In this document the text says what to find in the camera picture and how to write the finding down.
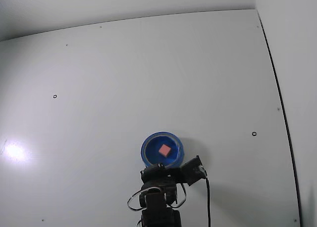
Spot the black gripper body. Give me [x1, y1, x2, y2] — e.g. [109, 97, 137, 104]
[141, 168, 184, 188]

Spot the blue tape roll bin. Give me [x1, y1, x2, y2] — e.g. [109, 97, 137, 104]
[140, 132, 185, 169]

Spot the white and black wire loop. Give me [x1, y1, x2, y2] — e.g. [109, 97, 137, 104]
[126, 182, 187, 212]

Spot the orange cube block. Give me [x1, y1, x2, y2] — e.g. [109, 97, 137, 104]
[158, 144, 172, 157]

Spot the black camera cable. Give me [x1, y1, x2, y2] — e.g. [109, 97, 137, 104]
[205, 177, 211, 227]

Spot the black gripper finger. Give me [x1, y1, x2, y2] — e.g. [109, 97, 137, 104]
[153, 163, 166, 176]
[140, 165, 154, 177]

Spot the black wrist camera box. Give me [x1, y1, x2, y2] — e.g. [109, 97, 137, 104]
[180, 155, 208, 187]

